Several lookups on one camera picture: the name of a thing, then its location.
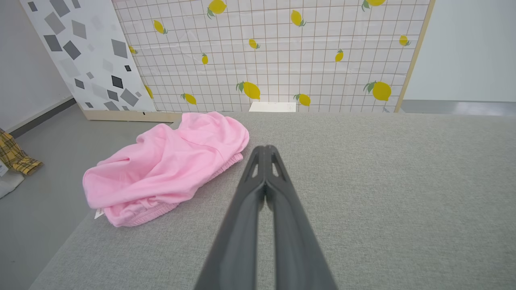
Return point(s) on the grey terrazzo print white panel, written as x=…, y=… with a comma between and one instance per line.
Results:
x=92, y=48

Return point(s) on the grey fabric sofa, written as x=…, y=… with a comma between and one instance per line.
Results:
x=395, y=201

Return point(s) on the lemon print grid panel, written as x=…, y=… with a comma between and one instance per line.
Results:
x=282, y=60

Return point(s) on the light wooden base plinth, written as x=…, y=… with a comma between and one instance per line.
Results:
x=129, y=116

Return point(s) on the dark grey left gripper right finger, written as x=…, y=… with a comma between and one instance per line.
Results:
x=294, y=241

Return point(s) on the white cloth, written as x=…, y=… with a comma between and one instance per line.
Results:
x=9, y=183

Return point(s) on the pink garment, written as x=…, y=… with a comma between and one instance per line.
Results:
x=169, y=169

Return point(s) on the yellow plaid cloth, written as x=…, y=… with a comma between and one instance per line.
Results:
x=14, y=155

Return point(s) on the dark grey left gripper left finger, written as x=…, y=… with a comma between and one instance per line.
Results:
x=238, y=237

